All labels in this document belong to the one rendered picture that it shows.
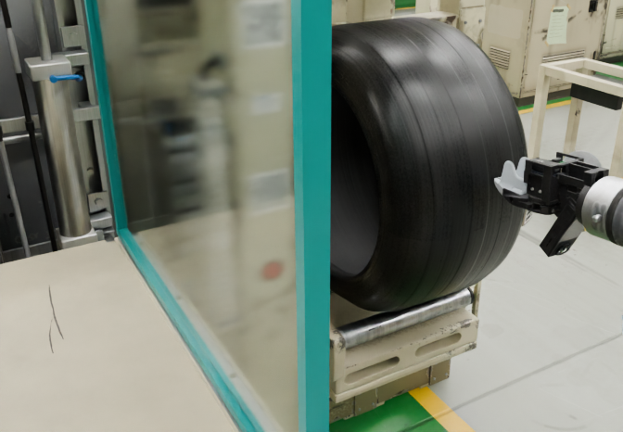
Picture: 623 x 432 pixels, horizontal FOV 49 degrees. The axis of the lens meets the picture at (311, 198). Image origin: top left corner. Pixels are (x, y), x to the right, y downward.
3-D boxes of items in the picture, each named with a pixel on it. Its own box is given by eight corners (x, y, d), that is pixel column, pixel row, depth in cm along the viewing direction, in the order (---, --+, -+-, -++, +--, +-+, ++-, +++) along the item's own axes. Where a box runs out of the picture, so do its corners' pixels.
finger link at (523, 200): (517, 183, 114) (558, 196, 106) (516, 193, 114) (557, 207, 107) (496, 188, 111) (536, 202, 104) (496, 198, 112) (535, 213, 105)
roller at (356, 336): (336, 353, 130) (330, 330, 131) (326, 354, 134) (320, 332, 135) (477, 303, 145) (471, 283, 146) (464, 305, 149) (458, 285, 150)
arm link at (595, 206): (645, 235, 99) (599, 252, 95) (616, 225, 103) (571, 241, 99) (652, 176, 96) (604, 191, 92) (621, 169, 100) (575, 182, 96)
